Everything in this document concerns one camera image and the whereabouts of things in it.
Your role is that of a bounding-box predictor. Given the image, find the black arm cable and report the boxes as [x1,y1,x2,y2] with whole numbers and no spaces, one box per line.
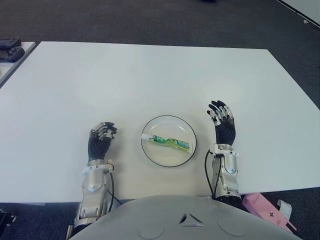
[107,172,122,206]
[204,149,217,198]

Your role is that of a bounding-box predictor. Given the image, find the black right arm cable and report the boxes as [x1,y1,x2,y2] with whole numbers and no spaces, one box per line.
[204,149,217,198]

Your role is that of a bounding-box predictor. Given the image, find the pink cardboard box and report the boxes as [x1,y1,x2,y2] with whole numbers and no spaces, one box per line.
[241,192,298,232]

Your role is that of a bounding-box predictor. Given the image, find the grey side table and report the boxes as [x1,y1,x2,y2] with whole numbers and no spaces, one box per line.
[0,41,37,87]

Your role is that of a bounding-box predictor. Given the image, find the robot right hand black silver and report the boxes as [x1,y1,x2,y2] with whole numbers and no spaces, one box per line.
[206,100,237,146]

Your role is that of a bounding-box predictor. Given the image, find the grey robot torso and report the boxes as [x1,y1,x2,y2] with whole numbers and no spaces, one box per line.
[69,194,303,240]

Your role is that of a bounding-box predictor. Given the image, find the white neighbouring table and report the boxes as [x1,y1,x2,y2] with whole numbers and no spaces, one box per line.
[276,0,320,28]

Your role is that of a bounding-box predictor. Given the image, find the green white toothpaste tube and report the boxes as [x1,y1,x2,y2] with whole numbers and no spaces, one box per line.
[140,133,190,154]

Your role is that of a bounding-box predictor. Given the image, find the robot left hand black silver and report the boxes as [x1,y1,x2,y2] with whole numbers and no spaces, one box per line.
[87,121,118,162]

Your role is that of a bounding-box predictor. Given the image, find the black wheeled base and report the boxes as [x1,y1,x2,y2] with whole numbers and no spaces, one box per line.
[0,207,18,227]

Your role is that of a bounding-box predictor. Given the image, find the white paper strip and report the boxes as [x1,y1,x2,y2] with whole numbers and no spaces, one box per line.
[276,199,293,222]

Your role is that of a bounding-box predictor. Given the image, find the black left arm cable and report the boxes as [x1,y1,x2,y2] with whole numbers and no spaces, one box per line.
[107,172,122,206]

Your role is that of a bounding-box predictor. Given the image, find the white plate black rim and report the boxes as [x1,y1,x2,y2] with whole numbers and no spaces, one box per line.
[140,115,198,168]

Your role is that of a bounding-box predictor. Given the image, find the black game controller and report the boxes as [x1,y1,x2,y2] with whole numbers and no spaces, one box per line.
[0,37,22,48]
[0,46,25,62]

